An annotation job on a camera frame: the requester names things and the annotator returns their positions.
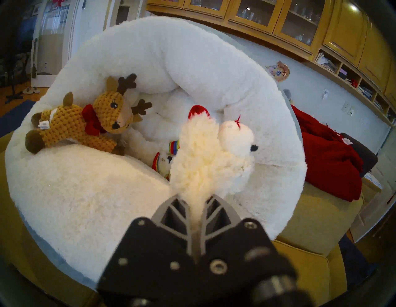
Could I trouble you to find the black floor stand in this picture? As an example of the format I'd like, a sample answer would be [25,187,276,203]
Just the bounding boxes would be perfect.
[5,56,24,104]

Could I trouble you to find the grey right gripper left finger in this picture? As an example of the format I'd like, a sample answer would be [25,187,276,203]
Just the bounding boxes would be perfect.
[152,195,193,256]

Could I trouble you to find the navy floor blanket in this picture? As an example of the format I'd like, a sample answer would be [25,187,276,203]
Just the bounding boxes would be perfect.
[0,100,36,138]

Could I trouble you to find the wooden cubby shelf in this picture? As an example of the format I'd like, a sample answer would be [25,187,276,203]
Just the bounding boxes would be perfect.
[314,46,396,127]

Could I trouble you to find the white lamb plush rainbow feet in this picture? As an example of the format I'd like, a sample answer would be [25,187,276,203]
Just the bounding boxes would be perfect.
[152,139,181,180]

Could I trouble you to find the dark navy crumpled cloth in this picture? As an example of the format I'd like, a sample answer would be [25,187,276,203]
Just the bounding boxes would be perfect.
[339,234,379,288]

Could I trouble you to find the white grey round dog bed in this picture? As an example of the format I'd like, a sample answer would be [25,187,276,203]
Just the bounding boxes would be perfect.
[5,15,308,283]

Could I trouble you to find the cartoon child wall cutout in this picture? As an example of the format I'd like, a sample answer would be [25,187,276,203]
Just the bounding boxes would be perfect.
[265,61,290,82]

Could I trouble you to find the yellow sofa back cushion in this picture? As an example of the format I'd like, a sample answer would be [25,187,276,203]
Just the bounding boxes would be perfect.
[275,182,364,257]

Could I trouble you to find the white open glass door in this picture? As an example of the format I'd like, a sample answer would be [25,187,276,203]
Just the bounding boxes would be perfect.
[105,0,146,30]

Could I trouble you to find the white fluffy plush toy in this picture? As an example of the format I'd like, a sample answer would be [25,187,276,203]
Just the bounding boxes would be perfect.
[169,105,259,223]

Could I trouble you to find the dark grey office chair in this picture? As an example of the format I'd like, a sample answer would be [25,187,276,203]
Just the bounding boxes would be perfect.
[340,132,378,178]

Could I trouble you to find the yellow fabric sofa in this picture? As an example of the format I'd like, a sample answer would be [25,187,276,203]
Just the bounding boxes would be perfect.
[0,130,365,307]

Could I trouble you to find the white glass french door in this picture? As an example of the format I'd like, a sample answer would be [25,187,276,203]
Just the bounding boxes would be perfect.
[31,0,84,88]

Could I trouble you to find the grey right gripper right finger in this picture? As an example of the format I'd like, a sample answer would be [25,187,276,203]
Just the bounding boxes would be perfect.
[200,195,242,256]

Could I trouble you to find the red blanket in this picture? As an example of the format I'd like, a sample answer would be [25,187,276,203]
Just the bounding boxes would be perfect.
[291,105,364,202]

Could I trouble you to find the wooden wall cabinets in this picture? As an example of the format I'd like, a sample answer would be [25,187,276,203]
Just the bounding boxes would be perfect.
[145,0,396,107]

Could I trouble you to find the brown reindeer plush toy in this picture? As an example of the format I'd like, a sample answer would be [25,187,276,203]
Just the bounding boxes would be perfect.
[25,73,153,155]

